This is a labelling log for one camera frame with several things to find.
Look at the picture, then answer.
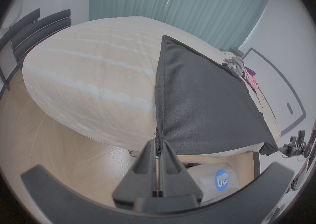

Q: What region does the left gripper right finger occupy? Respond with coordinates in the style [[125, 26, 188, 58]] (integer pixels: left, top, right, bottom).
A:
[[158, 142, 204, 202]]

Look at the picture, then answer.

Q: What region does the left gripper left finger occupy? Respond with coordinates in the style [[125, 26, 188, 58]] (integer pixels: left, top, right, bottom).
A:
[[112, 139, 158, 204]]

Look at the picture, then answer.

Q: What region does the black T-shirt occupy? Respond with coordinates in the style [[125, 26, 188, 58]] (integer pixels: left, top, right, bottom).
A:
[[154, 35, 279, 156]]

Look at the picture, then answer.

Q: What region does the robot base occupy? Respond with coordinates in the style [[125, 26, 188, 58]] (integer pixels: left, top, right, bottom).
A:
[[185, 162, 240, 204]]

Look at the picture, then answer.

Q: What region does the pile of clothes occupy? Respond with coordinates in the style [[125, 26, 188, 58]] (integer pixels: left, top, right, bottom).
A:
[[243, 67, 260, 91]]

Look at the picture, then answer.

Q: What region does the bed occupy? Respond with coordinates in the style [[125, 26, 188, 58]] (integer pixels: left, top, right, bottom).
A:
[[22, 16, 307, 155]]

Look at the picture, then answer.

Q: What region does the grey garment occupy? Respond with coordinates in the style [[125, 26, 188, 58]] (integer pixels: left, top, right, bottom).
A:
[[222, 56, 245, 77]]

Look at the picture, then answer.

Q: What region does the black white dressing table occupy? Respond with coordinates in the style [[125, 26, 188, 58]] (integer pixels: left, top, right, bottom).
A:
[[0, 8, 40, 92]]

